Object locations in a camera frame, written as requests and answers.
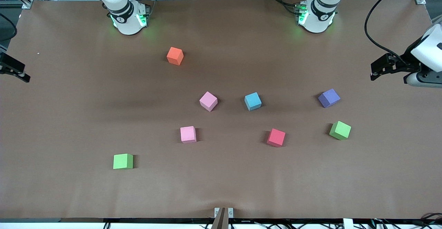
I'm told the brown table cover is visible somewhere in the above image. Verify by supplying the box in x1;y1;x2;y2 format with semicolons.
0;0;442;219

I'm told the metal mount bracket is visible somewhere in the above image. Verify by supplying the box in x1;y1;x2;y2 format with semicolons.
214;207;234;229

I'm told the orange foam cube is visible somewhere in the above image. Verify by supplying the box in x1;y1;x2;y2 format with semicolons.
166;47;184;66

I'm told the red foam cube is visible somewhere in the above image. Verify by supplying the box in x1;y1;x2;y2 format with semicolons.
267;128;286;147

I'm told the blue foam cube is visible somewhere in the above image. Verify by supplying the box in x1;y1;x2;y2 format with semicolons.
244;92;262;111

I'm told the purple foam cube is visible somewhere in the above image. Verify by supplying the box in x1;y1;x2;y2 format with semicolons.
318;88;341;108

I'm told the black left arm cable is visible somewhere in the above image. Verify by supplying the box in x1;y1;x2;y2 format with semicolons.
364;0;420;65

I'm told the pink foam cube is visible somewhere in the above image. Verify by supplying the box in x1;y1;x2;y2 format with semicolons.
180;126;197;144
199;91;218;112

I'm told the green foam cube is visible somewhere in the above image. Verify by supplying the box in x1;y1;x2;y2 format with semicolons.
329;121;352;141
113;153;134;170

